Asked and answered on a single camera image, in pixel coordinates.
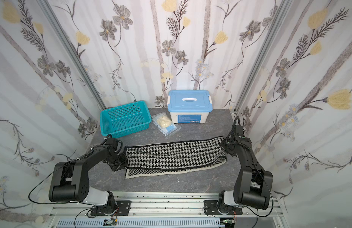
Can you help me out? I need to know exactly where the black white knitted scarf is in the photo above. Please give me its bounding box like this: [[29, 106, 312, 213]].
[[124, 136, 227, 179]]

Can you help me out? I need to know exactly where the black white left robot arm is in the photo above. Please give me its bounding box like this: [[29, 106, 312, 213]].
[[49, 135, 127, 216]]

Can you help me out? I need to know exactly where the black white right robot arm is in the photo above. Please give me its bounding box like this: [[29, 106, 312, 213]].
[[217, 133, 273, 214]]

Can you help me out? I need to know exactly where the teal plastic basket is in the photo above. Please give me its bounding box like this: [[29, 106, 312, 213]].
[[100, 101, 152, 138]]

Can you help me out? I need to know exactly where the white box blue lid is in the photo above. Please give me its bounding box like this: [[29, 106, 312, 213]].
[[167, 90, 213, 124]]

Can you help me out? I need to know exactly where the clear bag with gloves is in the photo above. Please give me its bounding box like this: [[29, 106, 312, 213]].
[[152, 112, 181, 139]]

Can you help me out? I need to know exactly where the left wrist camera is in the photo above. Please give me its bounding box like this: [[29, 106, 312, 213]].
[[105, 135, 123, 151]]

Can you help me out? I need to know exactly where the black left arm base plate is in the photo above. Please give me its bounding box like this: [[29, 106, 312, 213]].
[[90, 200, 131, 217]]

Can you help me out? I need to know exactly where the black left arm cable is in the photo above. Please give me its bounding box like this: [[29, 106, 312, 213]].
[[28, 162, 88, 206]]

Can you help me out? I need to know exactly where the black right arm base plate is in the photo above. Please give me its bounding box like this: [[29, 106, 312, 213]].
[[203, 200, 243, 216]]

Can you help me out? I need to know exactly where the aluminium corner post right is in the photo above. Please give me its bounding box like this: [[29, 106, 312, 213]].
[[234, 0, 293, 112]]

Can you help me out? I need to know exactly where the aluminium corner post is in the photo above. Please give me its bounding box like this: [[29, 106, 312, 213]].
[[36, 1, 106, 111], [234, 0, 293, 112]]

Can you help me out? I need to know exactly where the aluminium corner post left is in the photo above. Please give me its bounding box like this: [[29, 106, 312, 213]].
[[36, 1, 106, 111]]

